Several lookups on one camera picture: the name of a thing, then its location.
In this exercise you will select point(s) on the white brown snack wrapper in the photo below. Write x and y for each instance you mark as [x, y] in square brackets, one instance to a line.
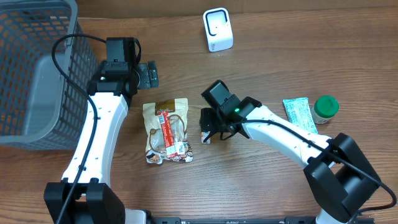
[155, 148]

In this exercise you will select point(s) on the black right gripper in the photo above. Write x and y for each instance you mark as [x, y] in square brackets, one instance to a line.
[208, 121]

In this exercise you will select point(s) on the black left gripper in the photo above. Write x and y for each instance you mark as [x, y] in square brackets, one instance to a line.
[149, 74]

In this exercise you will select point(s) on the red white snack bar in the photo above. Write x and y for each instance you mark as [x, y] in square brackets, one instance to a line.
[163, 117]

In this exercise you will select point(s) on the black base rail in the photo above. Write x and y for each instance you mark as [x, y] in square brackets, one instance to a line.
[287, 220]

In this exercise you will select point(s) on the grey plastic mesh basket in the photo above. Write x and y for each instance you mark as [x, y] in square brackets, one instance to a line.
[39, 109]

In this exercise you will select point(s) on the small orange white packet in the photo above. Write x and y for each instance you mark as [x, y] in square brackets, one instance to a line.
[205, 137]

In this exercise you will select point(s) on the white barcode scanner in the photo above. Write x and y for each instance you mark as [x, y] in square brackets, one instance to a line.
[218, 30]

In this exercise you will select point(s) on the teal orange snack packet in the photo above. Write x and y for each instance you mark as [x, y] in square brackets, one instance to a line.
[298, 113]

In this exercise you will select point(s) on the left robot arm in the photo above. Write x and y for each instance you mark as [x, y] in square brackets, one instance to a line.
[84, 194]

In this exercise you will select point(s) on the green lid Knorr jar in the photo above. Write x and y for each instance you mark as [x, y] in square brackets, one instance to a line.
[324, 109]

